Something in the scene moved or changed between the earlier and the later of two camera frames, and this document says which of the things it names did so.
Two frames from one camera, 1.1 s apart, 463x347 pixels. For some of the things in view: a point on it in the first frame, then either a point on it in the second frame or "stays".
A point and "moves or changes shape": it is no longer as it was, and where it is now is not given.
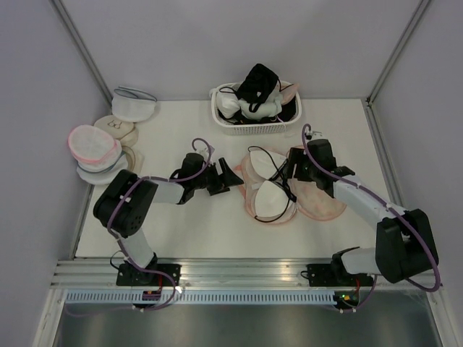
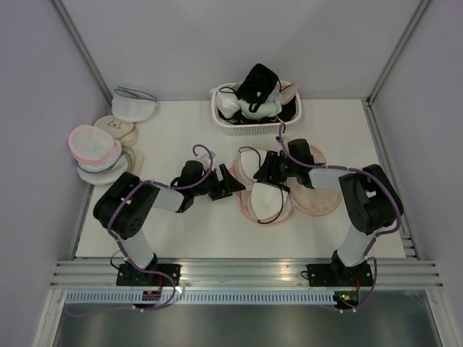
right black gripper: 296,156 -> 268,174
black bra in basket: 258,85 stays
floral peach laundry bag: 272,193 moves or changes shape
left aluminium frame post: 68,24 stays
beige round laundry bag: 123,131 stays
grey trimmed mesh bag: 105,174 stays
